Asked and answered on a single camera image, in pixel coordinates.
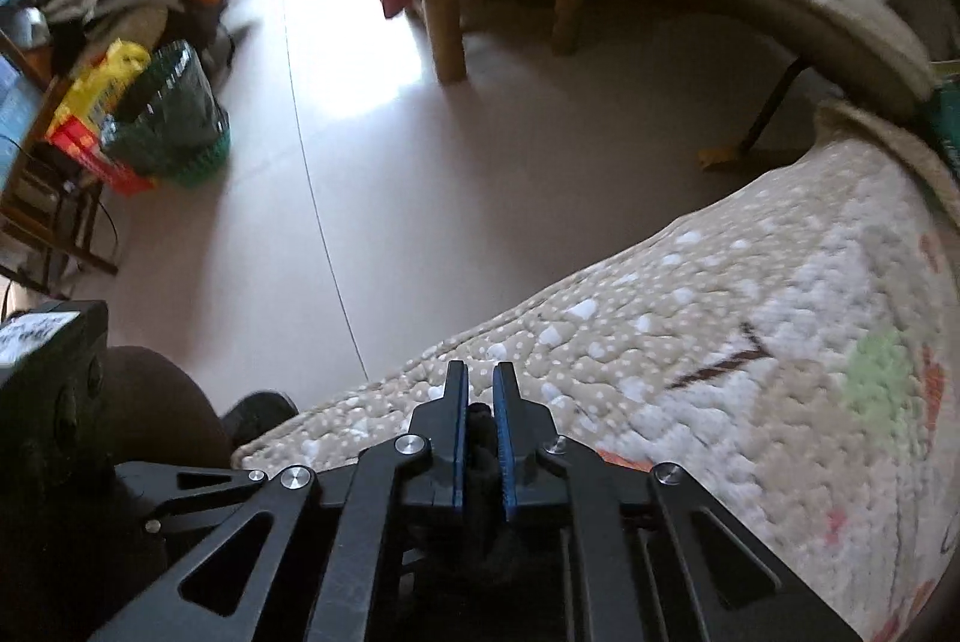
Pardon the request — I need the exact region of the green waste basket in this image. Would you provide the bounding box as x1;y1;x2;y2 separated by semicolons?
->
99;41;231;187

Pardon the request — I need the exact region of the yellow red package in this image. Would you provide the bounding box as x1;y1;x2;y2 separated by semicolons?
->
46;39;156;197

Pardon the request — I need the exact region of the dark wooden stand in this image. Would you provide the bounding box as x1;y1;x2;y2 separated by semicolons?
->
2;37;119;299

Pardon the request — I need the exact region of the patterned quilted bedspread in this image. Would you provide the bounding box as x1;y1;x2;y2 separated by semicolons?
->
231;103;958;640

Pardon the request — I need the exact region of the green cardboard box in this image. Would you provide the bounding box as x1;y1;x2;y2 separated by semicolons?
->
926;82;960;179

